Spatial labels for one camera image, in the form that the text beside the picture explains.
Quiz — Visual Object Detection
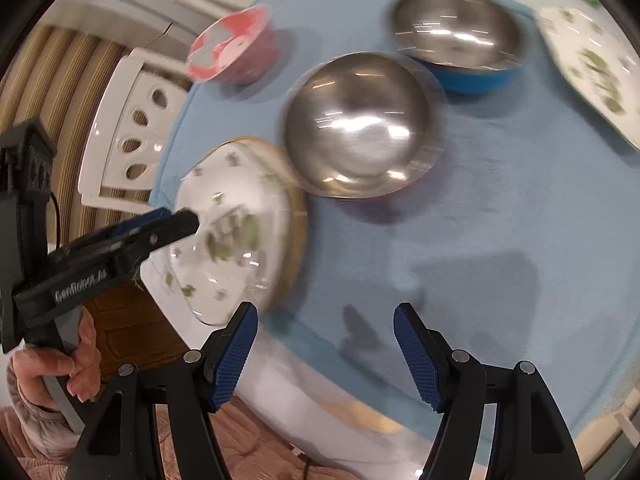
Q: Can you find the person's left forearm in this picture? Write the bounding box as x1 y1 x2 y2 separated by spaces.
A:
0 375 86 466

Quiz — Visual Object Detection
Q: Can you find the black cable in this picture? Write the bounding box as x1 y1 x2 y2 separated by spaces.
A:
47 190 62 251

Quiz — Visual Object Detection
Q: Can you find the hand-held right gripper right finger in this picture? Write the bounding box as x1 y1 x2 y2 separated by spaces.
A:
392 302 586 480

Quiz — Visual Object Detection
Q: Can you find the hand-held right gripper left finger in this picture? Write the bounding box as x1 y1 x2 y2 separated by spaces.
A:
65 301 260 480

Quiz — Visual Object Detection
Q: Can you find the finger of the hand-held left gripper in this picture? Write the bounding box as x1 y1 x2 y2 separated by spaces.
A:
135 209 200 261
107 207 173 236

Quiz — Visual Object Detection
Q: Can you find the person's left hand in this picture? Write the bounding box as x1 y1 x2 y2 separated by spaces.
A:
7 305 103 403

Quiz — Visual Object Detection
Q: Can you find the hexagonal white leaf-print plate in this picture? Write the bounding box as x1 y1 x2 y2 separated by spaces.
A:
167 141 293 325
537 2 640 151

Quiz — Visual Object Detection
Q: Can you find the light blue placemat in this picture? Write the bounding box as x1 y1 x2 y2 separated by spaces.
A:
150 0 640 441

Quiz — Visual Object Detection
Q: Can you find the steel bowl blue exterior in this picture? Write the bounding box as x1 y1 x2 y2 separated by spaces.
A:
390 0 528 95

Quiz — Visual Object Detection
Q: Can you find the person's pink fleece clothing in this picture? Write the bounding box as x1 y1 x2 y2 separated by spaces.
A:
150 400 361 480

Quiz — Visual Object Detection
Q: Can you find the pink cartoon bowl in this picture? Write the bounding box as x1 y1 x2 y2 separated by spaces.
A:
187 2 278 86

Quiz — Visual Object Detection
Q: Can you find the steel bowl red exterior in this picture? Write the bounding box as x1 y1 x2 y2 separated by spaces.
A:
282 51 446 200

